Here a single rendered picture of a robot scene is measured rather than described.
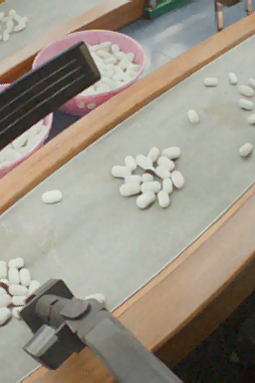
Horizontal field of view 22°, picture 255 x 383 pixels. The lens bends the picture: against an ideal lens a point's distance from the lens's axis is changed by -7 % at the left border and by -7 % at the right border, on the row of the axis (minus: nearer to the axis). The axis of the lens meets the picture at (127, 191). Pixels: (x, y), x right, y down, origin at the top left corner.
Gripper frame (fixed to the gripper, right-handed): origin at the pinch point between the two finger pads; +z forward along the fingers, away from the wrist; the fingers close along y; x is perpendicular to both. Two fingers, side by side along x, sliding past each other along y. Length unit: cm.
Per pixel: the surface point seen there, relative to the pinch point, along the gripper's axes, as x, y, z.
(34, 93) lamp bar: -30.2, -14.9, -14.9
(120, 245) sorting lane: 2.6, -20.8, 0.0
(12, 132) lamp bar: -27.2, -8.9, -14.4
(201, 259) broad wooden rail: 9.7, -26.8, -12.0
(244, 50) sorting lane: -9, -85, 14
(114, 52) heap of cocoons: -23, -60, 31
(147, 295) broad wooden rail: 8.5, -15.3, -10.7
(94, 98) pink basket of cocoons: -18, -43, 22
